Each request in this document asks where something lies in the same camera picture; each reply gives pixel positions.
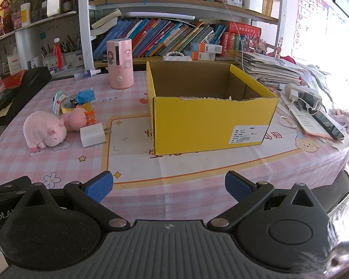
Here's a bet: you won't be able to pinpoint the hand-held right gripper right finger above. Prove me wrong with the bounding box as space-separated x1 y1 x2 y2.
208 171 324 231

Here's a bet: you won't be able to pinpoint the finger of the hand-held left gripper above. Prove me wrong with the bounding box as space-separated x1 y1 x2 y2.
0 176 32 202

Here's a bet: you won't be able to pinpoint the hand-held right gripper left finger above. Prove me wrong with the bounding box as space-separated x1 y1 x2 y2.
20 171 131 233

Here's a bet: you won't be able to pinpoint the pink pig plush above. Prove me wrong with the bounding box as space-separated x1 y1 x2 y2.
23 111 67 152

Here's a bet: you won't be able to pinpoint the pink doll with orange hair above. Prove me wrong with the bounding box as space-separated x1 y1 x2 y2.
60 107 98 133

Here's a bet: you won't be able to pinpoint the yellow cardboard box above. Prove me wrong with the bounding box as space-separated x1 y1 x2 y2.
146 61 279 155

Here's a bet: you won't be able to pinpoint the yellow tape roll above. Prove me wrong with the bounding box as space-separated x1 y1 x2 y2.
60 94 94 114

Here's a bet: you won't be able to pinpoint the blue packet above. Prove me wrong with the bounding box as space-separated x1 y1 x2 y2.
76 89 96 104

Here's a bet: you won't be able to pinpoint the small white green box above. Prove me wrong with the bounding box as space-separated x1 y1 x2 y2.
52 91 67 114

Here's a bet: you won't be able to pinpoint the black phone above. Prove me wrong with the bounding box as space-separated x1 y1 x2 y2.
312 111 345 140

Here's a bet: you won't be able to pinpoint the black case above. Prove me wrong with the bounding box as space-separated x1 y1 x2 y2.
0 67 52 128

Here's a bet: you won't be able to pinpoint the small spray bottle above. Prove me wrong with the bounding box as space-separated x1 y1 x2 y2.
74 69 101 81

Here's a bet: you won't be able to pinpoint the white power strip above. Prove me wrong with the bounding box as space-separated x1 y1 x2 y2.
284 83 323 105

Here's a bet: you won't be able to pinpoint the stack of papers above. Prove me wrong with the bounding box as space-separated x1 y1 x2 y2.
235 51 309 89

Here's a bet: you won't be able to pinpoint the pink humidifier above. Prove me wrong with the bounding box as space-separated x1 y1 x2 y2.
106 38 133 89

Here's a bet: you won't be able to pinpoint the grey brush cup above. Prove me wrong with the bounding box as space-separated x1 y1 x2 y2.
63 49 84 69

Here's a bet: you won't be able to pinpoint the orange white carton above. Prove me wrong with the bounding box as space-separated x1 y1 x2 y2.
184 51 216 61
190 42 223 54

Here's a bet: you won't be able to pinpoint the red thick books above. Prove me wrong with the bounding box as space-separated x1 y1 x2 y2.
221 33 240 57

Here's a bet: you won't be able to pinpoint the white quilted purse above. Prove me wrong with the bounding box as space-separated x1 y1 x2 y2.
163 52 192 62

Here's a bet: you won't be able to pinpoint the colourful printed box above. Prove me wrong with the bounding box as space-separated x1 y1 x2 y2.
240 35 266 54

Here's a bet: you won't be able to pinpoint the red flat box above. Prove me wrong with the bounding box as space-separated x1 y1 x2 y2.
227 22 262 37

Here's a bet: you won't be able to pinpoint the row of leaning books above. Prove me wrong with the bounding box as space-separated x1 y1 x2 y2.
93 18 227 60

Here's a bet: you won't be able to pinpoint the cream hardcover book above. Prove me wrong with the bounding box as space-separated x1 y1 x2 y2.
90 9 123 35

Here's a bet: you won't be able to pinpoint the white bookshelf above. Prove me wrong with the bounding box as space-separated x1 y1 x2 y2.
77 0 288 70

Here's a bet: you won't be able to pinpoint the white bottle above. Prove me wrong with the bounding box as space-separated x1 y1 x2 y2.
20 3 31 24

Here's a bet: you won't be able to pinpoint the white flat board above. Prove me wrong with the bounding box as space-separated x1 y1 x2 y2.
126 12 196 21

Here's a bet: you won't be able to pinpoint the white pen holder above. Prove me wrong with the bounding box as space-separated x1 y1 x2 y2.
243 0 264 13

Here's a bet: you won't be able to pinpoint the white cable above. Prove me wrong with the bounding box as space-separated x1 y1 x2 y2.
215 0 248 67

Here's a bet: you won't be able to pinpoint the alphabet wall poster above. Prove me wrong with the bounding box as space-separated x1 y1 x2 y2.
291 0 329 60

